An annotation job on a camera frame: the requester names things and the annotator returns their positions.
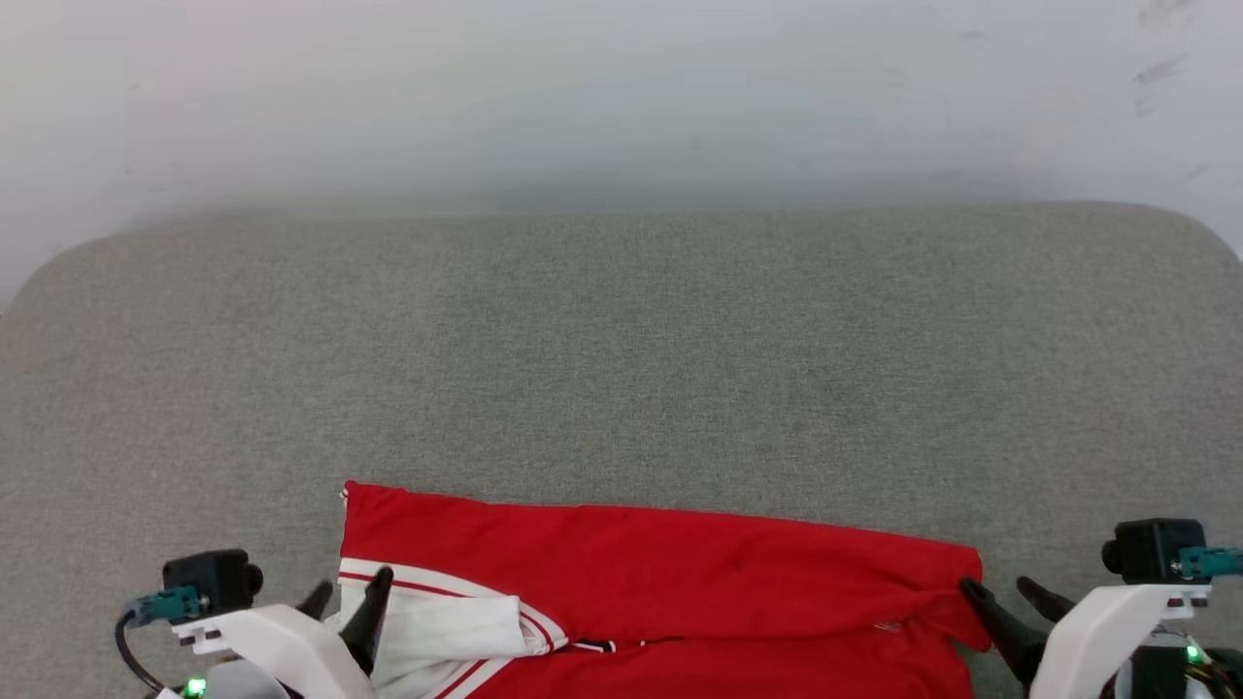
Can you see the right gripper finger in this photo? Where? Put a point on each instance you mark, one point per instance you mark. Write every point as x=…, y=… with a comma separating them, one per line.
x=1051, y=602
x=1010, y=636

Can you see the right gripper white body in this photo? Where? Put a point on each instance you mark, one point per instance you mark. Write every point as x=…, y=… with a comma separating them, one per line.
x=1097, y=631

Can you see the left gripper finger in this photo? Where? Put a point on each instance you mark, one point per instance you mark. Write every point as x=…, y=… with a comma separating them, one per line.
x=319, y=600
x=374, y=621

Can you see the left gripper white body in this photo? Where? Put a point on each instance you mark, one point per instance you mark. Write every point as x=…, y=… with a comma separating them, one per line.
x=291, y=650

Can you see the red and white shirt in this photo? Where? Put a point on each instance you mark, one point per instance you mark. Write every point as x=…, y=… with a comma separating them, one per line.
x=680, y=582

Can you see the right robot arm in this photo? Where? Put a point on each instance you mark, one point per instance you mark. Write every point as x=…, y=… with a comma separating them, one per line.
x=1160, y=675

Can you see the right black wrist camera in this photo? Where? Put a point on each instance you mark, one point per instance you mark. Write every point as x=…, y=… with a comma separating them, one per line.
x=1156, y=549

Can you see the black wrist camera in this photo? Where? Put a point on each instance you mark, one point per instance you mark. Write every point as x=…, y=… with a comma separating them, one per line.
x=1156, y=549
x=214, y=581

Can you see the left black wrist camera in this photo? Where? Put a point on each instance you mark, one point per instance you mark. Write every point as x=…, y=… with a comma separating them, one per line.
x=214, y=581

